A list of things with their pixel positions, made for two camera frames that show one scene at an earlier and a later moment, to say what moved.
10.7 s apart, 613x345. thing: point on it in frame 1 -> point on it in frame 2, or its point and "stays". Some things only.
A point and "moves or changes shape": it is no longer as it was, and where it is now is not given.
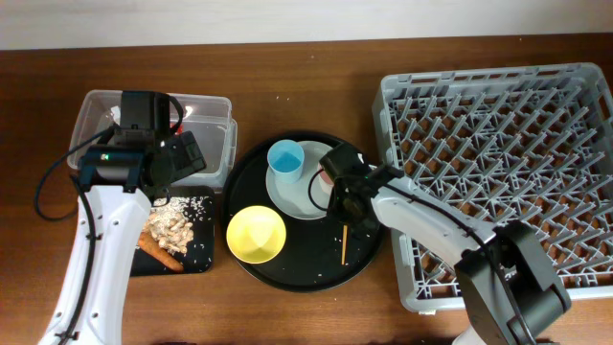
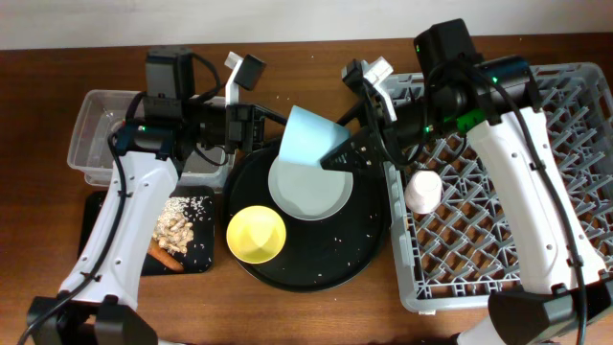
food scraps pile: (168, 225) stays
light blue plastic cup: (285, 158) -> (308, 137)
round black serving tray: (317, 254) stays
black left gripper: (186, 152) -> (246, 126)
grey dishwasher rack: (504, 145) stays
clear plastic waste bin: (208, 117) stays
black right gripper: (335, 208) -> (381, 136)
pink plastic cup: (327, 184) moves or changes shape
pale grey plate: (293, 199) stays
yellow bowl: (256, 234) stays
